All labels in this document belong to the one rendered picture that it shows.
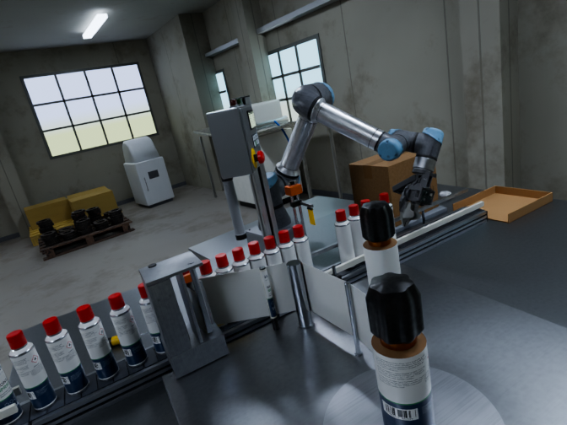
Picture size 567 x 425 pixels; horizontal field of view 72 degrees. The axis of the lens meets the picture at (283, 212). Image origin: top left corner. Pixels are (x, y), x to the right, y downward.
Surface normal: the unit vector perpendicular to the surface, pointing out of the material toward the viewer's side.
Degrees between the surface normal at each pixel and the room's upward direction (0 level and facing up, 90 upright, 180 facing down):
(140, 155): 71
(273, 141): 90
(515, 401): 0
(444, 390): 0
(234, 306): 90
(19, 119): 90
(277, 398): 0
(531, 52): 90
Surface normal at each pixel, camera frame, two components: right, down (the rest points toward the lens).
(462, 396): -0.19, -0.94
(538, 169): -0.79, 0.33
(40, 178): 0.58, 0.13
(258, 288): 0.00, 0.29
